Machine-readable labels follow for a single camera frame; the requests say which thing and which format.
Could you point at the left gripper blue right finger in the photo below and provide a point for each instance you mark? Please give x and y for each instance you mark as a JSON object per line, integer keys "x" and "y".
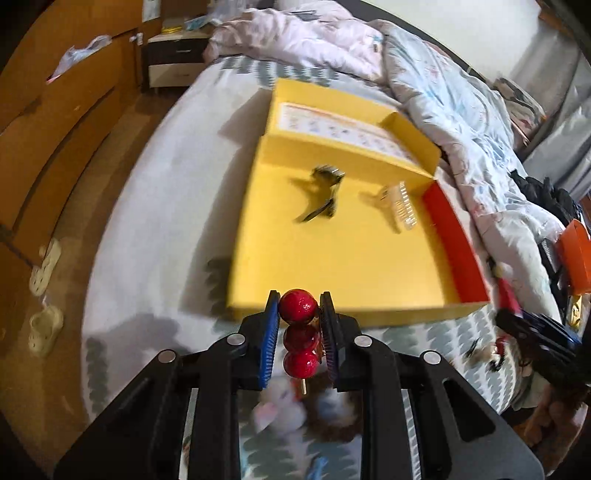
{"x": 356, "y": 361}

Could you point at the white plastic bag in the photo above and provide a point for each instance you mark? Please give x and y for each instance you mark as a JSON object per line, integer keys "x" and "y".
{"x": 74, "y": 55}

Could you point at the cream foam slipper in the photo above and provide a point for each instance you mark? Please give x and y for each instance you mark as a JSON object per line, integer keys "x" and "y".
{"x": 41, "y": 275}
{"x": 44, "y": 328}

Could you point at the dark bedside table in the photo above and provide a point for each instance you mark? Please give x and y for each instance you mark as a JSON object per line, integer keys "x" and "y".
{"x": 173, "y": 60}

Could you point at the yellow cardboard box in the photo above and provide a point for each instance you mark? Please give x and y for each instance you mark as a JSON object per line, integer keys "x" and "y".
{"x": 374, "y": 273}

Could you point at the red ball hair clip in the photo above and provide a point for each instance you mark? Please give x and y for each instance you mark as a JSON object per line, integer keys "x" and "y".
{"x": 302, "y": 338}

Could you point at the black clothing pile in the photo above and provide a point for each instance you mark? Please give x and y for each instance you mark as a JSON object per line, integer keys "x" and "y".
{"x": 555, "y": 200}

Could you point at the lower cream foam slipper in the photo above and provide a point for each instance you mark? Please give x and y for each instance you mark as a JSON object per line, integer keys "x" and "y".
{"x": 44, "y": 328}

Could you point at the upper cream foam slipper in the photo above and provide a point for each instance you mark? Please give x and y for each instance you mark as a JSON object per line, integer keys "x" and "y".
{"x": 41, "y": 275}

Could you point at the orange box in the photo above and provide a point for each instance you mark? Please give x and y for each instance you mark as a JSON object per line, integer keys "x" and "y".
{"x": 574, "y": 249}

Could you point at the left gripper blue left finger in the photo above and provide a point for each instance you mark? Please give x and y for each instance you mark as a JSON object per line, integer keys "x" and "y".
{"x": 244, "y": 360}

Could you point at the person right hand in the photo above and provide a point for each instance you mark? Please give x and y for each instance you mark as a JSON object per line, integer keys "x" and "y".
{"x": 553, "y": 428}

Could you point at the leaf patterned bed sheet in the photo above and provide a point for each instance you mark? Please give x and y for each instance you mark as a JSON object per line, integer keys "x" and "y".
{"x": 159, "y": 276}

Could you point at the black leather wristwatch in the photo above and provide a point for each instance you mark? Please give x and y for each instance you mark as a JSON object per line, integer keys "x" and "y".
{"x": 322, "y": 189}

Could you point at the white plush bunny clip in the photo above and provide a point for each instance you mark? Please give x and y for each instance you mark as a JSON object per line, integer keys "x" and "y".
{"x": 278, "y": 408}

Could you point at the wooden wardrobe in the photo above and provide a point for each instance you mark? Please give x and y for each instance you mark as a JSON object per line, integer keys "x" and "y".
{"x": 49, "y": 132}

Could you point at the light floral duvet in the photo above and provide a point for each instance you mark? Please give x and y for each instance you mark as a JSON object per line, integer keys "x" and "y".
{"x": 471, "y": 124}

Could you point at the clear claw hair clip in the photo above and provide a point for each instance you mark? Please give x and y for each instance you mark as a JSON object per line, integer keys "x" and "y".
{"x": 396, "y": 200}

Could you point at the pink crumpled blanket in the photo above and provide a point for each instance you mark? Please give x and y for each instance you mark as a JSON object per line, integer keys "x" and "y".
{"x": 333, "y": 38}

